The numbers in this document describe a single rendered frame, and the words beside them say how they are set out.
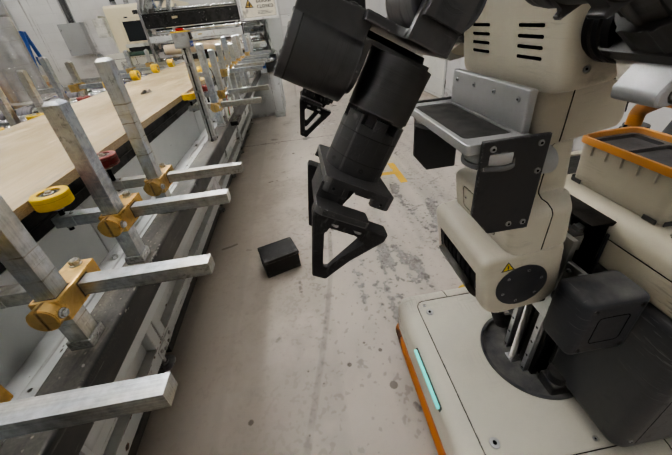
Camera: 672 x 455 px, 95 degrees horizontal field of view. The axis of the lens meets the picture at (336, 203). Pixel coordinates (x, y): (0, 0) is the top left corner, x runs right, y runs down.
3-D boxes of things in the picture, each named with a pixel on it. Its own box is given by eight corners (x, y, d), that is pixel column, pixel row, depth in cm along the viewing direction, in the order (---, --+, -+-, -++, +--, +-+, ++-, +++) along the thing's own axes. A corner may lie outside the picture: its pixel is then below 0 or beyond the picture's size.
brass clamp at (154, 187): (178, 177, 109) (173, 163, 106) (165, 195, 97) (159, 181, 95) (160, 179, 108) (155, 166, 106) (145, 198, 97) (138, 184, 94)
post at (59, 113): (157, 269, 88) (67, 97, 64) (152, 278, 85) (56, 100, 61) (144, 271, 88) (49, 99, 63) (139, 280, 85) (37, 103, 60)
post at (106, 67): (177, 208, 107) (112, 56, 82) (173, 213, 104) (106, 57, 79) (166, 209, 106) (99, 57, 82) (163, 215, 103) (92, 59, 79)
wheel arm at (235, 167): (244, 170, 108) (241, 159, 105) (243, 175, 105) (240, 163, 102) (115, 189, 104) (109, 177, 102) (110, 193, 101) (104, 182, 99)
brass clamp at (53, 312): (107, 274, 66) (95, 256, 63) (69, 328, 54) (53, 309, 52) (77, 279, 65) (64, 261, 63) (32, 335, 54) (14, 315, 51)
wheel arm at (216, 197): (232, 200, 85) (228, 186, 83) (230, 206, 82) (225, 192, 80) (66, 224, 82) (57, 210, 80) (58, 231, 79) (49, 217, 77)
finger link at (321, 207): (284, 283, 27) (324, 190, 23) (286, 239, 33) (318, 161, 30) (354, 300, 29) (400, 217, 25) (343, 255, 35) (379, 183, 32)
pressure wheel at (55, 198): (45, 240, 77) (17, 200, 72) (67, 222, 84) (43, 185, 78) (77, 236, 77) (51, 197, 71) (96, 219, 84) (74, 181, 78)
